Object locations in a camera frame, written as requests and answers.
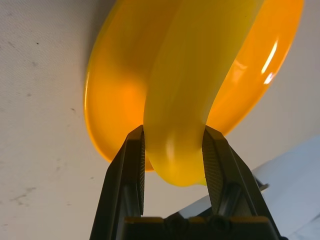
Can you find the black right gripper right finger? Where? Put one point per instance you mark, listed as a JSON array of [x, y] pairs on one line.
[[232, 180]]

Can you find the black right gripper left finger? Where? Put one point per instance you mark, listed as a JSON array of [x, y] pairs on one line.
[[120, 180]]

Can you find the yellow toy banana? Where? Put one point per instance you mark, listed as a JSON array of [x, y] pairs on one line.
[[180, 100]]

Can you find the yellow round plate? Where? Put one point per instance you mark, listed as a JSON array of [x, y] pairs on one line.
[[115, 100]]

